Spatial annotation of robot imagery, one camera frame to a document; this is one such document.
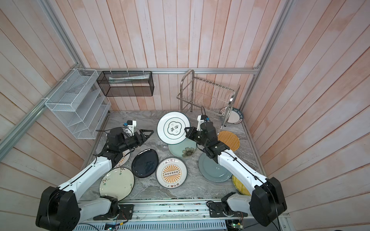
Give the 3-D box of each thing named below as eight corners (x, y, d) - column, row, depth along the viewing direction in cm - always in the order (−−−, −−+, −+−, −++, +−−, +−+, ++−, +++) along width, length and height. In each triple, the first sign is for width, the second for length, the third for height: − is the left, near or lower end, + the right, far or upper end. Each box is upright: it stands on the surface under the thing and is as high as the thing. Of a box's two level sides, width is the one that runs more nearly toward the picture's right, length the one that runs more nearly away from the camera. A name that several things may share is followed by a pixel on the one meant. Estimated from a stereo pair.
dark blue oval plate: (130, 177, 87) (129, 176, 85) (136, 150, 99) (135, 148, 96) (156, 177, 87) (155, 176, 85) (159, 150, 99) (158, 148, 96)
